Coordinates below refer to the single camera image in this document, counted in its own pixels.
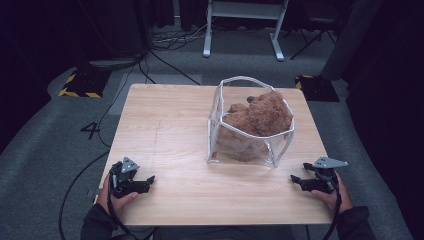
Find black yellow striped base plate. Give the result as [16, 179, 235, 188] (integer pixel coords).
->
[294, 74, 341, 103]
[58, 68, 111, 99]

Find clear plastic bag white trim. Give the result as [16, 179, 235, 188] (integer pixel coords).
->
[206, 75, 296, 169]

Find bundle of floor cables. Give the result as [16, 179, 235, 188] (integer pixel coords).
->
[151, 16, 218, 52]

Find person's dark clothed torso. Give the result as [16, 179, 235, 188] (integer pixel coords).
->
[153, 225, 297, 240]

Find left hand-held gripper black cable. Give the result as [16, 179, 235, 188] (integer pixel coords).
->
[106, 191, 141, 240]

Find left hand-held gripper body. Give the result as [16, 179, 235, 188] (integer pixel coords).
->
[108, 156, 148, 199]

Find person's right hand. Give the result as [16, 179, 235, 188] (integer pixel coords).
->
[311, 172, 354, 215]

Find straight black floor cable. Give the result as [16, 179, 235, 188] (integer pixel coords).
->
[149, 49, 202, 86]

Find hand-held gripper black cable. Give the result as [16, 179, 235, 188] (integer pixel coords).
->
[321, 181, 343, 240]
[106, 191, 141, 240]

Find black tripod stand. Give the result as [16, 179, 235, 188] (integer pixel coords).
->
[284, 16, 338, 62]

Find white metal desk frame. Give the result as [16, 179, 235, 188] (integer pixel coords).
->
[202, 0, 290, 62]

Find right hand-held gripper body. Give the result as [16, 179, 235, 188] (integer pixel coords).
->
[303, 156, 349, 195]

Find person's left hand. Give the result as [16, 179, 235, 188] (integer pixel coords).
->
[96, 173, 139, 216]

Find grey leaning panel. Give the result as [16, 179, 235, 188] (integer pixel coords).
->
[319, 0, 384, 81]

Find long black floor cable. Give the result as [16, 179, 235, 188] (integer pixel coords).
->
[58, 54, 149, 240]

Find brown teddy bear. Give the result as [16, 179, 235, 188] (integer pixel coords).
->
[215, 90, 294, 163]

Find right hand-held gripper black cable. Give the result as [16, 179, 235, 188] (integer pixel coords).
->
[321, 181, 343, 240]

